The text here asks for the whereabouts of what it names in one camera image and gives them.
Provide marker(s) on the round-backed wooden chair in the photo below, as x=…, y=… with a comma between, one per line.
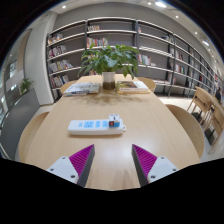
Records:
x=188, y=126
x=149, y=83
x=66, y=86

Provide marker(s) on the group of slatted wooden chairs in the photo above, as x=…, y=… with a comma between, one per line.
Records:
x=203, y=100

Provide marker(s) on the person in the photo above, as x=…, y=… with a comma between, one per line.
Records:
x=218, y=95

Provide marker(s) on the green potted plant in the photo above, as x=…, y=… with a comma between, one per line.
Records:
x=108, y=61

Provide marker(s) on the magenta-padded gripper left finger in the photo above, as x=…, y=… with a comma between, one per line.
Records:
x=66, y=168

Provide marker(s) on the open magazine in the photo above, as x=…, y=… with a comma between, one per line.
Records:
x=82, y=88

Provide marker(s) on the small background potted plant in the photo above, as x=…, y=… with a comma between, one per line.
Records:
x=25, y=85

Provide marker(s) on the grey bookshelf unit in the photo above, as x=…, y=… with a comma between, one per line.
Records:
x=156, y=50

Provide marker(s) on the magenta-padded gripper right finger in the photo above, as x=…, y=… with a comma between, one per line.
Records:
x=158, y=168

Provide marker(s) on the yellow-edged book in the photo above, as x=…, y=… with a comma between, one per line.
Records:
x=131, y=86

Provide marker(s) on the group of ceiling lights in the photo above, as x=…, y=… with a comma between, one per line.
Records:
x=160, y=4

